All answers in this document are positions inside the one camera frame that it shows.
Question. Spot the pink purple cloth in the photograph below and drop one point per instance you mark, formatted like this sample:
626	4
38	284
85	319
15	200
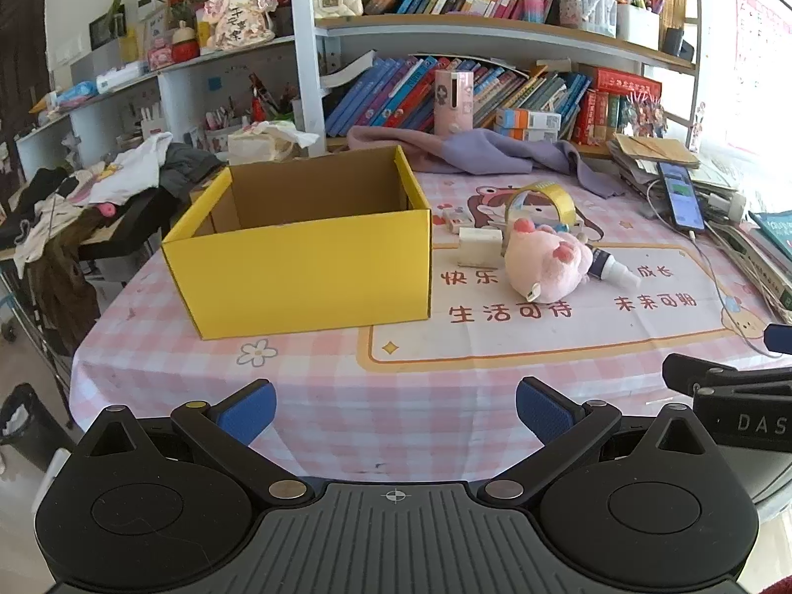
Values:
482	152

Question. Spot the black trash bin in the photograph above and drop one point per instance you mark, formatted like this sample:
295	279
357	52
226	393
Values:
28	427

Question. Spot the orange white box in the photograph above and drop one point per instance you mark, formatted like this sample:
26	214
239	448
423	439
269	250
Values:
526	125

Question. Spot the staples box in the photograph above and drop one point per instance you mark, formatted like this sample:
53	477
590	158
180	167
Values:
457	217

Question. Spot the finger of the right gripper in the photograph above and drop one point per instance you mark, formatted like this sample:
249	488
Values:
778	338
686	375

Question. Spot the yellow tape roll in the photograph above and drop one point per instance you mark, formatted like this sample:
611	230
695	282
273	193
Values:
545	203

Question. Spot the pink cylindrical device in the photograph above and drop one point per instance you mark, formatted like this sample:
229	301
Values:
454	102

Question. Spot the yellow cardboard box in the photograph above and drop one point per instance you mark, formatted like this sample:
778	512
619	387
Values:
308	244

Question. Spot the red dictionary books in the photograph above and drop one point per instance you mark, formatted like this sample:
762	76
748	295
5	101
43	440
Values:
605	106

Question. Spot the smartphone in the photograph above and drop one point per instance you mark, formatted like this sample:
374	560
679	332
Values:
685	209

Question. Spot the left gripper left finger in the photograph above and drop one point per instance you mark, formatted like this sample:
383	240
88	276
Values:
220	436

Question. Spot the pink plush pig toy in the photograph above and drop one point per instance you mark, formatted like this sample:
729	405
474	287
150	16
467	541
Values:
543	265

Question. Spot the pink cartoon table mat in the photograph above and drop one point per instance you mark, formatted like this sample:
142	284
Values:
435	399

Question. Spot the brown envelope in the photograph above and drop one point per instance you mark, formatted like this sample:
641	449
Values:
657	149

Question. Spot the tissue pack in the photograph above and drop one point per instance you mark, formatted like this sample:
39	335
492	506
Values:
267	141

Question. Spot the floral doll dress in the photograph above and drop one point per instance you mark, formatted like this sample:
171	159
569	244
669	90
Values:
239	23

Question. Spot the pile of clothes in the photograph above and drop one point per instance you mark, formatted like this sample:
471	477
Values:
58	211

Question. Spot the white spray bottle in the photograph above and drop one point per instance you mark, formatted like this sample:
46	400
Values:
608	269

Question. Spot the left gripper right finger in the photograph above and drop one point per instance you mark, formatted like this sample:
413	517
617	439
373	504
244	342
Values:
571	435

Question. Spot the white power adapter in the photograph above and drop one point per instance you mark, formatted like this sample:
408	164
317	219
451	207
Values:
480	248

